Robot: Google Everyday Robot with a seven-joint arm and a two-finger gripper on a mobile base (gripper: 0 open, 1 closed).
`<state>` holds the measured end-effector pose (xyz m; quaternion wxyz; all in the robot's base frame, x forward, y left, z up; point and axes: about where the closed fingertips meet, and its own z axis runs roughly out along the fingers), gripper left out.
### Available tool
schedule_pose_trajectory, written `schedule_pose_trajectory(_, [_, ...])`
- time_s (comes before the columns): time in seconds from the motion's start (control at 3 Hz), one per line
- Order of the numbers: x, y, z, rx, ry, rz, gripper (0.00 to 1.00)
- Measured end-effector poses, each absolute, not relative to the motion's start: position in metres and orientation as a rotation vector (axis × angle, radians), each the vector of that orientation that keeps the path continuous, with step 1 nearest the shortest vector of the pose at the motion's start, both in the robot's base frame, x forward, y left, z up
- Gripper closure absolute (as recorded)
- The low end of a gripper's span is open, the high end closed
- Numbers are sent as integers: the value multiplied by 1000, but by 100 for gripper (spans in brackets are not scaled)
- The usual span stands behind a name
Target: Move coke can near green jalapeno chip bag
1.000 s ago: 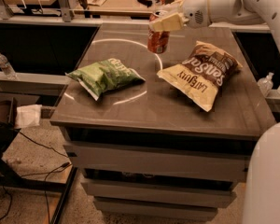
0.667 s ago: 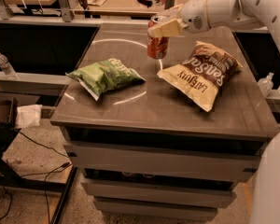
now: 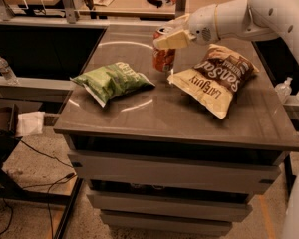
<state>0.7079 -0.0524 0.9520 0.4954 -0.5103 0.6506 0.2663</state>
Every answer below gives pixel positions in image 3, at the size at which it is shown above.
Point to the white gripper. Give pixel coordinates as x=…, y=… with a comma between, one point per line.
x=201, y=24

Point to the red coke can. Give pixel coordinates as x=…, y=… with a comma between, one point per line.
x=162, y=60

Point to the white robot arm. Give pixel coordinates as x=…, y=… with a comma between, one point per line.
x=250, y=20

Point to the brown yellow chip bag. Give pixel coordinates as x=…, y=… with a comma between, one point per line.
x=216, y=79

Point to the green jalapeno chip bag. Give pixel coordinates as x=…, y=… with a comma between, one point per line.
x=110, y=81

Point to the black headband object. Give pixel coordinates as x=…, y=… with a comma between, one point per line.
x=156, y=3

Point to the small paper card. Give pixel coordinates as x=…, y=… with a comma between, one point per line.
x=105, y=3

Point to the clear bottle right side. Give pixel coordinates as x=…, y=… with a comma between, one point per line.
x=284, y=89

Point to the grey drawer cabinet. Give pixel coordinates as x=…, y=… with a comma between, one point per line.
x=159, y=160

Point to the white crumpled cloth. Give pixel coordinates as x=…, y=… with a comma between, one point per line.
x=31, y=123

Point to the clear plastic water bottle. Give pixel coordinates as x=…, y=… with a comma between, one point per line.
x=7, y=72

